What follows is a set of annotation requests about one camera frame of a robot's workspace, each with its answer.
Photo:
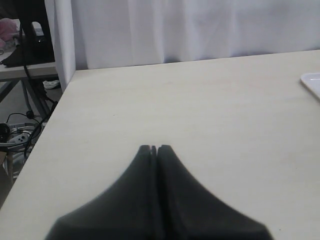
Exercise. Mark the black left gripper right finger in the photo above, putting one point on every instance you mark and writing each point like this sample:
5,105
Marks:
191,212

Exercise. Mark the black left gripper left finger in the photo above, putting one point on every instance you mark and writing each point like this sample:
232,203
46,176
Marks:
125,211

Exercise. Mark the pink plush toy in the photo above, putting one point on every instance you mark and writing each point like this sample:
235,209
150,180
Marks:
8,27

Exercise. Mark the black object on side table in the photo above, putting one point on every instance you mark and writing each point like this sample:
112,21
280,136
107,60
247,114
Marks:
35,43

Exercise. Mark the white power strip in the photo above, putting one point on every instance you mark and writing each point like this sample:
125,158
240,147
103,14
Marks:
18,139

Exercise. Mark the white rectangular tray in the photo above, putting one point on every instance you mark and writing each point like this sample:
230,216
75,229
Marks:
311,81

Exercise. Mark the white background curtain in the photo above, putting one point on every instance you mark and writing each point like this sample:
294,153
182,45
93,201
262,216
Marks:
93,34

